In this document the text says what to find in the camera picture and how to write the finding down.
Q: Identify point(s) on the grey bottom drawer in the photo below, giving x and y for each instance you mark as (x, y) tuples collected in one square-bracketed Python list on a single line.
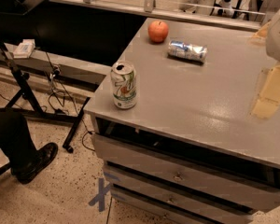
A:
[(159, 209)]

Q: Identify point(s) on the black metal stand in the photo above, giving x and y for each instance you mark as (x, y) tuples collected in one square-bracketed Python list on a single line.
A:
[(37, 111)]

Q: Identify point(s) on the red apple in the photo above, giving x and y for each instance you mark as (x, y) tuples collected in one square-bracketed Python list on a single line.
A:
[(158, 31)]

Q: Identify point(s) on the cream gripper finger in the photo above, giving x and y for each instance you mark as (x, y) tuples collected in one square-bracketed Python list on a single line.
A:
[(269, 97)]

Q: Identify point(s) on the white green soda can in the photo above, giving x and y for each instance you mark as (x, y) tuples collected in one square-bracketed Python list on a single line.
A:
[(123, 78)]

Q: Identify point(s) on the grey middle drawer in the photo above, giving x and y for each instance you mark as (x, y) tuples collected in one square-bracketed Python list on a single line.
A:
[(176, 198)]

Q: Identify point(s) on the grey drawer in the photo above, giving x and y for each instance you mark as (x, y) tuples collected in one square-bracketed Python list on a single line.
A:
[(159, 209), (176, 198), (221, 185)]

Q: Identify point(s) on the black trouser leg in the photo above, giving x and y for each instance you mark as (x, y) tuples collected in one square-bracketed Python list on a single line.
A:
[(15, 139)]

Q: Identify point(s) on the silver blue redbull can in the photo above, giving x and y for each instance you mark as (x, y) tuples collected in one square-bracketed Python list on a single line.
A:
[(187, 51)]

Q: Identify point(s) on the white small box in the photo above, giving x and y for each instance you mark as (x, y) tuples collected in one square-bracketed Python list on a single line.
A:
[(24, 49)]

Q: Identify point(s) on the grey top drawer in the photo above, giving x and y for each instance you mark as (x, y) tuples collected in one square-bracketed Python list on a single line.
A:
[(221, 185)]

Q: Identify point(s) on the black leather shoe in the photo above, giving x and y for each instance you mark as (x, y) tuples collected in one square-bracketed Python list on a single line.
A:
[(44, 158)]

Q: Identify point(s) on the blue tape cross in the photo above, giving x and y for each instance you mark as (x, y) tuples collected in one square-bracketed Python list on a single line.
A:
[(99, 198)]

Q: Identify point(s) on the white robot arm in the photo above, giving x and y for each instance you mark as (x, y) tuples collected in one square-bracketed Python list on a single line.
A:
[(272, 34)]

